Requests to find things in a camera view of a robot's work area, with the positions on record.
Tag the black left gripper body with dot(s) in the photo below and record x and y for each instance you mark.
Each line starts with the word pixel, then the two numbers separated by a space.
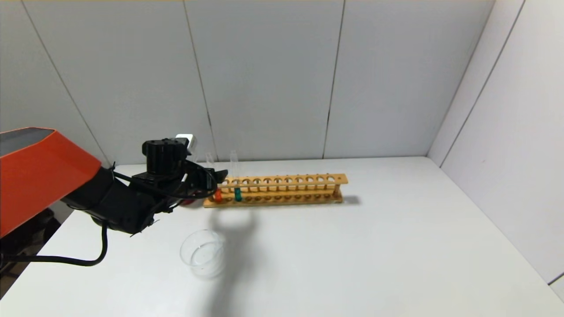
pixel 204 178

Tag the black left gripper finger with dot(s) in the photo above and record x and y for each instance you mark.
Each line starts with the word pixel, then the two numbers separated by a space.
pixel 216 176
pixel 207 193

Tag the test tube with red pigment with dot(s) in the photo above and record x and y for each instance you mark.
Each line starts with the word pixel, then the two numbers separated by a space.
pixel 218 196

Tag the test tube with blue pigment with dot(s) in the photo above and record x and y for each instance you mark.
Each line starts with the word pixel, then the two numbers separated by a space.
pixel 238 194

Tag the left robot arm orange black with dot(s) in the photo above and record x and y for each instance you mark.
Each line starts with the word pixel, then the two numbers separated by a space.
pixel 44 176

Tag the wooden test tube rack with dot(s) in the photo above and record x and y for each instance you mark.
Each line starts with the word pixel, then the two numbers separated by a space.
pixel 286 180

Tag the dark red cup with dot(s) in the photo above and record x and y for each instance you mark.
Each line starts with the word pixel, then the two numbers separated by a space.
pixel 188 202

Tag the clear glass dish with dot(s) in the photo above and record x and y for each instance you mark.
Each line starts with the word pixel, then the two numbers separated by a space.
pixel 207 257

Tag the silver white wrist camera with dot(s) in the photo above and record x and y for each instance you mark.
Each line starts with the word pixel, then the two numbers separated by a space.
pixel 189 141

